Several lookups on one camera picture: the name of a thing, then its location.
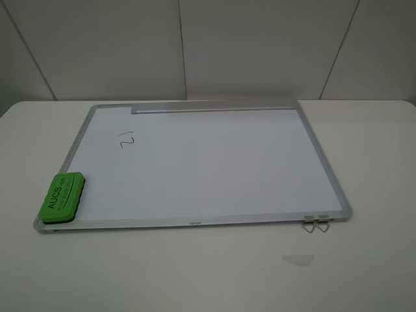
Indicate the green whiteboard eraser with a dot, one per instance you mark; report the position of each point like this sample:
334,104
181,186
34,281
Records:
62,199

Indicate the metal hanging clip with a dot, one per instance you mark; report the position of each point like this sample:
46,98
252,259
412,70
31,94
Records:
323,223
309,224

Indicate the white whiteboard aluminium frame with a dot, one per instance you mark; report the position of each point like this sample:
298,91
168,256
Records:
199,163

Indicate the right metal hanging clip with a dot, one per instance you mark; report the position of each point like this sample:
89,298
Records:
323,223

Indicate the clear tape piece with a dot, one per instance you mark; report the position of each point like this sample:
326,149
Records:
304,260

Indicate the left metal hanging clip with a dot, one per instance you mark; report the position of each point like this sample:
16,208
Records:
309,224

